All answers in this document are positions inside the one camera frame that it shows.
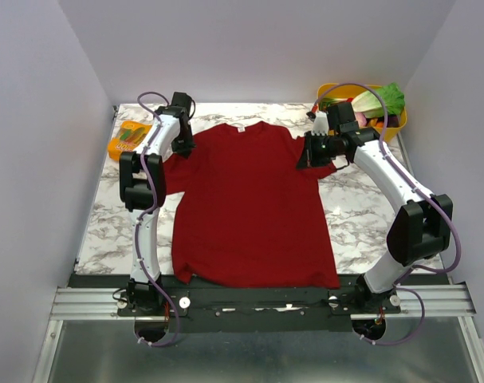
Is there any red t-shirt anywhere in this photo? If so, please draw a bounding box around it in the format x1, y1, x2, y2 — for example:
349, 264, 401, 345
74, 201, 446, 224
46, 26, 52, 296
163, 121, 340, 289

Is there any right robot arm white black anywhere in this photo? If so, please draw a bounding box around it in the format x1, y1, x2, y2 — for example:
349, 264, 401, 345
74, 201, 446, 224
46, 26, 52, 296
297, 101, 453, 313

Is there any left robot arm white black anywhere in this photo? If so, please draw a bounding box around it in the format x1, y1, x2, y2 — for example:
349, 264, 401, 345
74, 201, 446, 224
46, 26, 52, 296
119, 92, 195, 315

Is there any orange snack packet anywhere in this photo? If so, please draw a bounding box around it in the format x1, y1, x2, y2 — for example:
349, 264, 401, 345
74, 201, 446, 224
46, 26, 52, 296
107, 120, 151, 161

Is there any yellow plastic bin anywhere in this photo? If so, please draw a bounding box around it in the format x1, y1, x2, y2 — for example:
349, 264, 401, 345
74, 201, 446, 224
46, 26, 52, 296
313, 83, 407, 142

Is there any toy lettuce head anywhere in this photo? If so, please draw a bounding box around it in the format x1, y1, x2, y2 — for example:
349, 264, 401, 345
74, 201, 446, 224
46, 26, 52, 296
352, 83, 405, 119

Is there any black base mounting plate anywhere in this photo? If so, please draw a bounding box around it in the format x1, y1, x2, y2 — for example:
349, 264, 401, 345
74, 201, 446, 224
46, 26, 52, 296
51, 274, 470, 338

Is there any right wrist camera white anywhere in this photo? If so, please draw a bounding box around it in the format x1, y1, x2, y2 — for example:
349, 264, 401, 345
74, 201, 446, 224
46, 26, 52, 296
307, 110, 329, 136

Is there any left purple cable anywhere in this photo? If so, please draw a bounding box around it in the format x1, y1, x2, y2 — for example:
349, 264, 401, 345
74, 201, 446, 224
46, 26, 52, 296
133, 91, 183, 348

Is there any purple cable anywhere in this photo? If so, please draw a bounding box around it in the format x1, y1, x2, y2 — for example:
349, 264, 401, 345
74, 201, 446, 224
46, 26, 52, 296
313, 81, 462, 346
133, 91, 183, 348

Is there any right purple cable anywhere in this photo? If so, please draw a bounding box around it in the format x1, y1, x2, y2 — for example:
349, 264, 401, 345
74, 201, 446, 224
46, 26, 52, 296
313, 81, 462, 346

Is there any aluminium rail frame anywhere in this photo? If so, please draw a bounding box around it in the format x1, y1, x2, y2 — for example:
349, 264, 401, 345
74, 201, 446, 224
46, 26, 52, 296
33, 274, 484, 382

